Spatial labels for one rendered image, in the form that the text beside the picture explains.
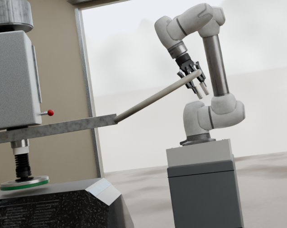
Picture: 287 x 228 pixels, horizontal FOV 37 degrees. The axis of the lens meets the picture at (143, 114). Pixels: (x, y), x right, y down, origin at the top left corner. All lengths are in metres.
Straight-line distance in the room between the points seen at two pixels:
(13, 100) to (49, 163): 5.52
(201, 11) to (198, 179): 1.04
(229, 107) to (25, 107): 1.30
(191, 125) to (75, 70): 4.68
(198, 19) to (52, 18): 5.56
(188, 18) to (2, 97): 0.93
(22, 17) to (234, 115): 1.40
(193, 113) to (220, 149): 0.29
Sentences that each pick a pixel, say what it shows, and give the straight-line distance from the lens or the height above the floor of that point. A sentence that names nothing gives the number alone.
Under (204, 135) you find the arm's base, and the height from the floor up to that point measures 0.96.
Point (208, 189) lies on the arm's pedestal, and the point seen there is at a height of 0.64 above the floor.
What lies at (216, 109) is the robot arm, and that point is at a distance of 2.71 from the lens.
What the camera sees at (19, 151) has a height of 1.04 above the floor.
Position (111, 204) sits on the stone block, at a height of 0.76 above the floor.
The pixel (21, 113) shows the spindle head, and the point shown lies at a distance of 1.94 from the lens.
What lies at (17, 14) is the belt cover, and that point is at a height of 1.64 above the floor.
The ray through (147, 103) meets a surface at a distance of 1.82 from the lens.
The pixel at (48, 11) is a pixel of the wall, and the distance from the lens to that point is 7.57.
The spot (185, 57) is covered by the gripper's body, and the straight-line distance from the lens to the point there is 2.13.
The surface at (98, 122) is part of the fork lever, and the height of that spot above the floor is 1.12.
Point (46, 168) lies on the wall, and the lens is 7.47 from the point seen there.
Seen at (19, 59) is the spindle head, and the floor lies 1.44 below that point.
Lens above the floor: 1.09
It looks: 1 degrees up
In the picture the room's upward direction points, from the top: 8 degrees counter-clockwise
